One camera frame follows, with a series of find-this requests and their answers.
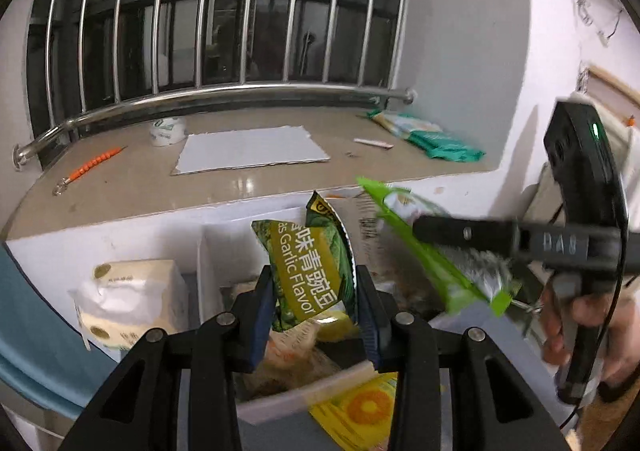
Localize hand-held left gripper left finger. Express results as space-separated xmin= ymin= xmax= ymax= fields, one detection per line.
xmin=59 ymin=265 xmax=277 ymax=451

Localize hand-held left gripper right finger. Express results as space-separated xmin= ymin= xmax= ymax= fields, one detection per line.
xmin=355 ymin=265 xmax=571 ymax=451

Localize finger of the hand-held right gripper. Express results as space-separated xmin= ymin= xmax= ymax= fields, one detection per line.
xmin=412 ymin=215 xmax=519 ymax=258

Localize bright green snack packet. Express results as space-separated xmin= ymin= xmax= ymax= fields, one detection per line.
xmin=356 ymin=176 xmax=521 ymax=317

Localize green pea snack packet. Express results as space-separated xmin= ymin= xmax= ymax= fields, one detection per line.
xmin=251 ymin=190 xmax=361 ymax=342

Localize white storage box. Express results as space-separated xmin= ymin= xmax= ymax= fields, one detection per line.
xmin=197 ymin=191 xmax=451 ymax=428

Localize person's right hand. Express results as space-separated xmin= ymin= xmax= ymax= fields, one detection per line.
xmin=540 ymin=281 xmax=640 ymax=388

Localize white office chair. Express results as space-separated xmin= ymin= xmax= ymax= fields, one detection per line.
xmin=525 ymin=91 xmax=640 ymax=229

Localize yellow snack packet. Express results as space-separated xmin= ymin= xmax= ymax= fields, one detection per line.
xmin=309 ymin=371 xmax=401 ymax=451

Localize wooden board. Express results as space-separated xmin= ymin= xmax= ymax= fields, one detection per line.
xmin=580 ymin=64 xmax=640 ymax=107

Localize green packets on sill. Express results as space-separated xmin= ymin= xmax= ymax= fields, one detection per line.
xmin=367 ymin=110 xmax=486 ymax=163

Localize yellow tissue pack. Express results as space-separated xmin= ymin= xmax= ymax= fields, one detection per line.
xmin=69 ymin=258 xmax=190 ymax=352

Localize grey cardboard sheet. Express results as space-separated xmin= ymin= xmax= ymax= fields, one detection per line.
xmin=171 ymin=126 xmax=331 ymax=176

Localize stone window sill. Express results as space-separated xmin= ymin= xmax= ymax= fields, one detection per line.
xmin=0 ymin=106 xmax=506 ymax=242

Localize clear tape roll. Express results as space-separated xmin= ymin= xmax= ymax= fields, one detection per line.
xmin=149 ymin=116 xmax=187 ymax=147

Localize blue curtain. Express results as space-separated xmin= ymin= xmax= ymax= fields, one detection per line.
xmin=0 ymin=241 xmax=131 ymax=417

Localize steel window guard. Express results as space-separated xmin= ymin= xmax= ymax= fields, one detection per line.
xmin=12 ymin=0 xmax=418 ymax=169

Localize white coiled wall cable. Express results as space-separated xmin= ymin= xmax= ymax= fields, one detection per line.
xmin=575 ymin=0 xmax=626 ymax=39

